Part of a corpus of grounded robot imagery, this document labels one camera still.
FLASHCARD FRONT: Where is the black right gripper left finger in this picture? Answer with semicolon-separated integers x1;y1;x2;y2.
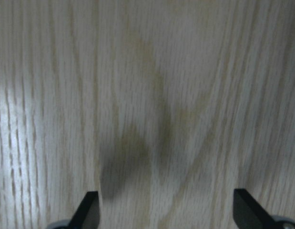
66;191;100;229

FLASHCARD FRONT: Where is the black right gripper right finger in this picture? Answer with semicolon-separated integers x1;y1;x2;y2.
233;188;295;229

